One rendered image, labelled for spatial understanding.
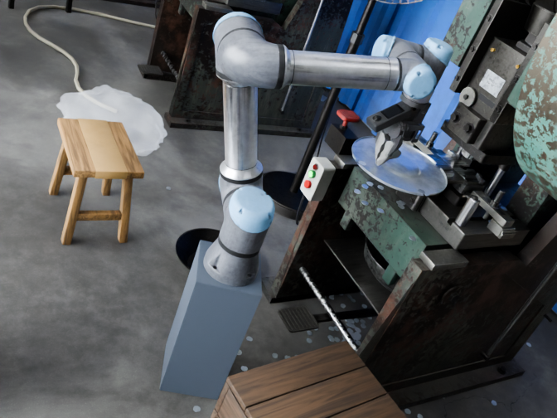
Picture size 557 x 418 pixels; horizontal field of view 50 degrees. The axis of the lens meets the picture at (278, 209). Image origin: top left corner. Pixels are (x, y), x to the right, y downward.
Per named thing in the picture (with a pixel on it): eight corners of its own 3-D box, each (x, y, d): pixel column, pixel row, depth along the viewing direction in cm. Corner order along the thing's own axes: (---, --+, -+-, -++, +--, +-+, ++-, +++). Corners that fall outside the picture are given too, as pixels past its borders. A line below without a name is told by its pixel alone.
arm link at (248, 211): (220, 250, 150) (235, 209, 143) (216, 218, 161) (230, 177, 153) (264, 257, 154) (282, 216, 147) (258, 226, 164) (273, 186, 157)
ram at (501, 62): (468, 149, 167) (525, 53, 151) (436, 122, 177) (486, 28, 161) (507, 152, 176) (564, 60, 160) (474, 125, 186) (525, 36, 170)
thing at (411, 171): (335, 135, 174) (336, 133, 173) (414, 141, 186) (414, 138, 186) (380, 195, 153) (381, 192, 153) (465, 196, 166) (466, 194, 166)
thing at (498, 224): (499, 239, 170) (518, 211, 165) (462, 203, 181) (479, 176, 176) (512, 238, 174) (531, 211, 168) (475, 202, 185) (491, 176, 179)
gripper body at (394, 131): (416, 145, 161) (436, 106, 155) (393, 143, 157) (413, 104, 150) (400, 130, 166) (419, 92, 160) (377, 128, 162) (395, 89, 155)
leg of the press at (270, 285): (269, 304, 223) (364, 91, 175) (257, 283, 230) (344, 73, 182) (439, 282, 272) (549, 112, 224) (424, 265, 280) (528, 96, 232)
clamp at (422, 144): (428, 171, 192) (443, 144, 187) (399, 143, 203) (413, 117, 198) (442, 171, 196) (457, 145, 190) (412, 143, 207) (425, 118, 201)
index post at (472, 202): (459, 226, 168) (477, 200, 163) (452, 220, 170) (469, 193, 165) (466, 226, 170) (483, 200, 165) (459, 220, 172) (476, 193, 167)
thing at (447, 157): (460, 193, 179) (467, 181, 177) (430, 165, 189) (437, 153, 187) (480, 193, 184) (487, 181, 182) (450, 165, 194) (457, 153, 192)
